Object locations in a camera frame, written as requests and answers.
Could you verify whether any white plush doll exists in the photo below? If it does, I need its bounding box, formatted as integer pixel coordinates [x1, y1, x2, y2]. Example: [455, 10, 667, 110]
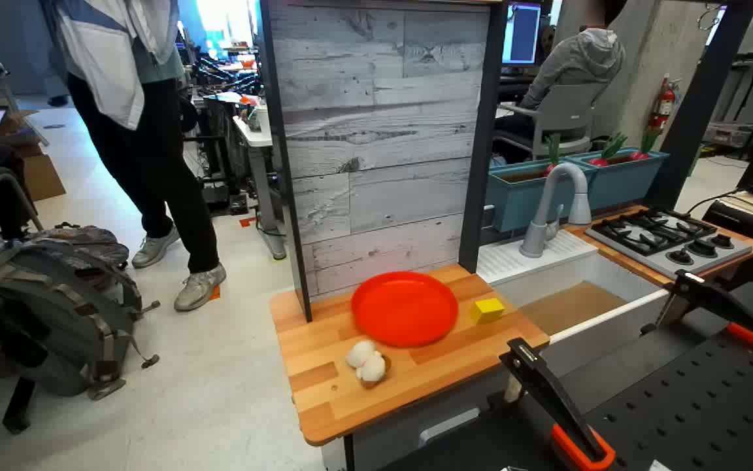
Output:
[344, 341, 386, 386]

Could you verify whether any orange plastic plate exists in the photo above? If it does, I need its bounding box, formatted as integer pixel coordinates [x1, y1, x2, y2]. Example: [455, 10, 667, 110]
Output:
[349, 272, 456, 348]

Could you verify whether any wood-pattern backdrop panel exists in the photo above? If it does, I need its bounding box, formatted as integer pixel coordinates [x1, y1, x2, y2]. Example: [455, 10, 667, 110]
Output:
[260, 0, 505, 313]

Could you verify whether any yellow wooden block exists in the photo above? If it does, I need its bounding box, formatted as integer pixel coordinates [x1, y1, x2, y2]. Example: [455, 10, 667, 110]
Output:
[469, 298, 505, 324]

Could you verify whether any teal planter box left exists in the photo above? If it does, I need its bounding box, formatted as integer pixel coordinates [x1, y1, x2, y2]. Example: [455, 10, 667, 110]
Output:
[484, 149, 668, 237]

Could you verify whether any grey toy faucet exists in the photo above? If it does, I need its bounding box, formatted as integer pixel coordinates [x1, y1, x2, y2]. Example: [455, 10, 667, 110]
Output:
[519, 162, 591, 259]

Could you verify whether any white toy sink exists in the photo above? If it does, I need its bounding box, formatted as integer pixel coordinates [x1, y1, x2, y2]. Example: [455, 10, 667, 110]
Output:
[476, 233, 667, 374]

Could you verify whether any grey office chair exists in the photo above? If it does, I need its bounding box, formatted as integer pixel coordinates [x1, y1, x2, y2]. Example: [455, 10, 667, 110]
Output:
[494, 84, 604, 160]

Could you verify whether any computer monitor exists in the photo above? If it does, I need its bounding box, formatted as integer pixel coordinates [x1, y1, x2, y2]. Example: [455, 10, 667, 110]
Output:
[502, 4, 540, 65]

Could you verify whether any seated person grey hoodie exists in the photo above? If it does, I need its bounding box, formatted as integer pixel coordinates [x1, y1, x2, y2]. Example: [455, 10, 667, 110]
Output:
[519, 0, 626, 110]

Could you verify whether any toy gas stove top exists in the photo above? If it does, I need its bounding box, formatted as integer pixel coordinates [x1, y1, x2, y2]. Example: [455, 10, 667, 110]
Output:
[587, 209, 749, 279]

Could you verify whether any standing person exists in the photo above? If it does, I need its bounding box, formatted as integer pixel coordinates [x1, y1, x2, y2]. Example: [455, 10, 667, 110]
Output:
[38, 0, 224, 313]

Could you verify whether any black orange clamp far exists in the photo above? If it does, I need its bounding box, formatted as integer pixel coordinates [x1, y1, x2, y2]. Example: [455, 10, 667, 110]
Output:
[655, 269, 753, 348]

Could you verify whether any red fire extinguisher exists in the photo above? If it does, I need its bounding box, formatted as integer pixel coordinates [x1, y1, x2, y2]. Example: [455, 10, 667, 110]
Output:
[639, 77, 676, 152]

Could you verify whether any grey backpack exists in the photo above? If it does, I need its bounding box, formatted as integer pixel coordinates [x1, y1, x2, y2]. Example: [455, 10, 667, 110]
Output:
[0, 224, 158, 400]

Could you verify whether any black perforated mounting board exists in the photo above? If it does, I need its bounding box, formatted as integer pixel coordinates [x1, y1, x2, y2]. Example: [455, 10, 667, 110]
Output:
[587, 339, 753, 471]

